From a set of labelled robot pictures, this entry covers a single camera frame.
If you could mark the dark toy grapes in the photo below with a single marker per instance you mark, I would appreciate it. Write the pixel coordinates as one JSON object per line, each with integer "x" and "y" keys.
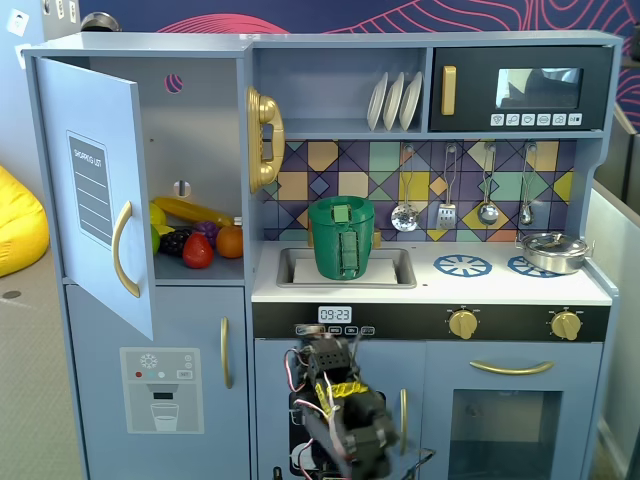
{"x": 174, "y": 242}

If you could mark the steel pot with lid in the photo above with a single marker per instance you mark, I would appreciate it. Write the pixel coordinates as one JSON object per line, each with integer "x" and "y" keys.
{"x": 552, "y": 252}

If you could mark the gold toy faucet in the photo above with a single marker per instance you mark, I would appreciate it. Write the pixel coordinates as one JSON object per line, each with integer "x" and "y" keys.
{"x": 377, "y": 239}

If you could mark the toy orange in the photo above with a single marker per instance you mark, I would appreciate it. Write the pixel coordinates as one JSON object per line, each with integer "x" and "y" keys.
{"x": 230, "y": 242}

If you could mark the purple toy grapes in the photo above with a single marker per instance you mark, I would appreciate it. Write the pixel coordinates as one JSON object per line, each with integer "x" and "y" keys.
{"x": 207, "y": 232}

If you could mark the green toy fruit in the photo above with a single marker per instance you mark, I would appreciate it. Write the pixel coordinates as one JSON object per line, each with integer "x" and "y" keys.
{"x": 155, "y": 241}

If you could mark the white toy plate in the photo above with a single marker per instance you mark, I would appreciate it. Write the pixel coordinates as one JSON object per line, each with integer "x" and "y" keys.
{"x": 411, "y": 102}
{"x": 375, "y": 102}
{"x": 393, "y": 102}

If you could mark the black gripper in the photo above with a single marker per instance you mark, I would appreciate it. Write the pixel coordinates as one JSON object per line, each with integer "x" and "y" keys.
{"x": 371, "y": 446}

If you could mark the yellow toy lemon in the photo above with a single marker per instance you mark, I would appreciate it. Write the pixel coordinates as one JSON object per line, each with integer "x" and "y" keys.
{"x": 156, "y": 214}

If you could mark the gold stove knob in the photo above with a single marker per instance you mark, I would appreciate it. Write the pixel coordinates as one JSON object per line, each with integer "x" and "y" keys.
{"x": 462, "y": 324}
{"x": 565, "y": 325}

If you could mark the black toy microwave door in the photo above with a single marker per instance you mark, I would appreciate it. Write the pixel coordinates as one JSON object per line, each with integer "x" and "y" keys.
{"x": 475, "y": 85}

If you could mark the metal ladle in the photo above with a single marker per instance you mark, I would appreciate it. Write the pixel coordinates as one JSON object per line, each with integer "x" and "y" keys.
{"x": 487, "y": 214}

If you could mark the blue small cabinet door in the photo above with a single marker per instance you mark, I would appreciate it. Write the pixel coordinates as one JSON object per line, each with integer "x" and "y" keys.
{"x": 275, "y": 365}

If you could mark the gold toy telephone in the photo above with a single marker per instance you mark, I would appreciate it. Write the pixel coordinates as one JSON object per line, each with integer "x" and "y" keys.
{"x": 267, "y": 107}

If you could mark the grey toy sink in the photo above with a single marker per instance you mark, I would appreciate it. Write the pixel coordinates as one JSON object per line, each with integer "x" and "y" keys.
{"x": 290, "y": 272}

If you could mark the red toy strawberry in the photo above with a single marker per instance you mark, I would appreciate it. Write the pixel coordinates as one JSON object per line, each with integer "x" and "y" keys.
{"x": 197, "y": 252}

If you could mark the green plastic cup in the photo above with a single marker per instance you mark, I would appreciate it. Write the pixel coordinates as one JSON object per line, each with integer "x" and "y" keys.
{"x": 327, "y": 245}

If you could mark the metal slotted spatula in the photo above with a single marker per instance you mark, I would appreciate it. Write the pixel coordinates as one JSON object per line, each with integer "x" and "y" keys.
{"x": 446, "y": 216}

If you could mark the metal bowl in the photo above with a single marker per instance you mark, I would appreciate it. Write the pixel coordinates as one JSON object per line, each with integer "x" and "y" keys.
{"x": 99, "y": 22}

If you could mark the yellow beanbag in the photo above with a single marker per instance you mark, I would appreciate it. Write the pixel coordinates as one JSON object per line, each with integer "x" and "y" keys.
{"x": 20, "y": 225}

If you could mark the blue oven door with window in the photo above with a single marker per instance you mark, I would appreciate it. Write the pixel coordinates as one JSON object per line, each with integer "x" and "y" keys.
{"x": 440, "y": 380}

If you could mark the open blue cabinet door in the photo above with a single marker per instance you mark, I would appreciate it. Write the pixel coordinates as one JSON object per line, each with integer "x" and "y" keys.
{"x": 90, "y": 110}

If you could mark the white wall socket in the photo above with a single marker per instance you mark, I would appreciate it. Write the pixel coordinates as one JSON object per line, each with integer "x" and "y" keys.
{"x": 16, "y": 22}

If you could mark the metal skimmer spoon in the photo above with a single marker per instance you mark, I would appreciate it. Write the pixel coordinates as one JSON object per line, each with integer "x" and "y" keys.
{"x": 404, "y": 217}

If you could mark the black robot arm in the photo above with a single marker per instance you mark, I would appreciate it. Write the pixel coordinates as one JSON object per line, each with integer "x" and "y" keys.
{"x": 325, "y": 360}

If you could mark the blue fridge door water dispenser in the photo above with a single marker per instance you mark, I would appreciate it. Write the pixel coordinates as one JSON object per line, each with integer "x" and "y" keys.
{"x": 150, "y": 320}

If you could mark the yellow toy banana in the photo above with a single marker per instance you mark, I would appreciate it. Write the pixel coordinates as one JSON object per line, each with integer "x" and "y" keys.
{"x": 190, "y": 211}

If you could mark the blue toy kitchen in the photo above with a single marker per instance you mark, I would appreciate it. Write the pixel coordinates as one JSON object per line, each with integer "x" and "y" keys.
{"x": 350, "y": 295}

